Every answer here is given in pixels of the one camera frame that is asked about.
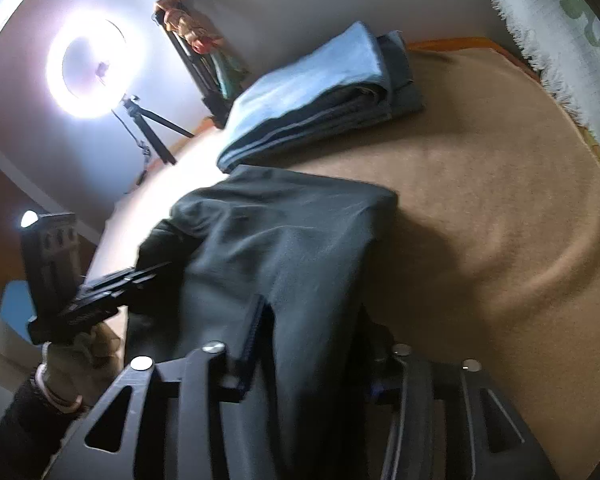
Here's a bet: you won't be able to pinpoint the brown blanket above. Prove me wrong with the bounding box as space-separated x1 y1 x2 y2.
87 45 600 480

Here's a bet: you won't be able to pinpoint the black rack with clothes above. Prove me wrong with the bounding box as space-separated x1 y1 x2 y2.
152 5 241 128

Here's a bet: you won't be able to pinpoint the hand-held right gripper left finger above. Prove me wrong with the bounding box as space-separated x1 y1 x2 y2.
41 295 269 480

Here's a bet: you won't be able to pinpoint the person's left hand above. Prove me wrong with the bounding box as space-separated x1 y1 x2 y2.
41 321 125 403

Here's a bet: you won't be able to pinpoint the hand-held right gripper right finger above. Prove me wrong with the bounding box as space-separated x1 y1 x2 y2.
367 342 561 480

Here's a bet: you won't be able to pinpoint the black lamp cable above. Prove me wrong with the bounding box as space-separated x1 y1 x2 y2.
112 110 152 190

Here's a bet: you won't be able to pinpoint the small black tripod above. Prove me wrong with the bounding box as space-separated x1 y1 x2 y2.
97 62 196 166

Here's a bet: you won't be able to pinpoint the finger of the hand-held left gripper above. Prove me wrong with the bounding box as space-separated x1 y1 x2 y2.
77 261 174 307
57 302 122 332

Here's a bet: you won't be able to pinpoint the white green patterned throw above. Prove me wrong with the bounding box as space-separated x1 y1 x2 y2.
475 0 600 161

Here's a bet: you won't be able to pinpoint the black pants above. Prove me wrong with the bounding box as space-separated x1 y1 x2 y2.
125 164 400 480

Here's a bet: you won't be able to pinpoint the folded blue jeans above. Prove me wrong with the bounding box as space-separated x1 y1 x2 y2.
216 21 426 173

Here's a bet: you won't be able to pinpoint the white ring light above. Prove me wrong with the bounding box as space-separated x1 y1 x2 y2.
46 12 131 121

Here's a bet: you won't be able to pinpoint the pink bracelet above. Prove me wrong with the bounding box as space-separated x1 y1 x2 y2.
35 364 84 412

